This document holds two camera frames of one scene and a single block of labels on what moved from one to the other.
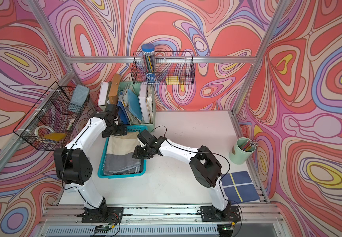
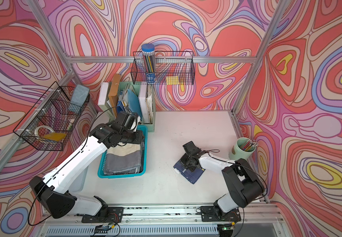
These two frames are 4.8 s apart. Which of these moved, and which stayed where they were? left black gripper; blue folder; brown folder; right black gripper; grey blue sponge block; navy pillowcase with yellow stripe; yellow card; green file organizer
Moved: left black gripper; navy pillowcase with yellow stripe; right black gripper
Stayed: grey blue sponge block; brown folder; yellow card; green file organizer; blue folder
